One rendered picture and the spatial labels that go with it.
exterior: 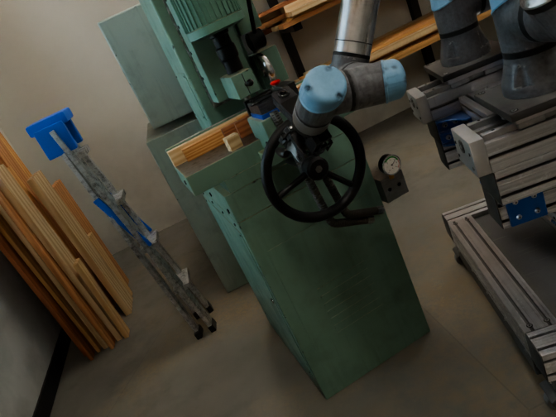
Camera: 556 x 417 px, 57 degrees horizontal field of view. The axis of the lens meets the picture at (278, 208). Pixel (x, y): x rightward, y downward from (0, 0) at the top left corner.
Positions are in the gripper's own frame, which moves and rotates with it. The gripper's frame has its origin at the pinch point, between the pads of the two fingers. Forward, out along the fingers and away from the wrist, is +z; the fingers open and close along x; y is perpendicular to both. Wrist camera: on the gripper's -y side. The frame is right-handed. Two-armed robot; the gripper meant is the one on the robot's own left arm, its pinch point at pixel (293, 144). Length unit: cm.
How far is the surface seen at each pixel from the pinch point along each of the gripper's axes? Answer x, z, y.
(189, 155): -18.9, 33.3, -20.3
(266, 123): 0.0, 10.1, -10.6
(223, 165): -13.5, 21.8, -9.3
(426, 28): 179, 187, -72
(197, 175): -21.2, 21.2, -10.2
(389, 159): 30.4, 26.6, 11.4
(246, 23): 19, 36, -52
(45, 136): -59, 82, -70
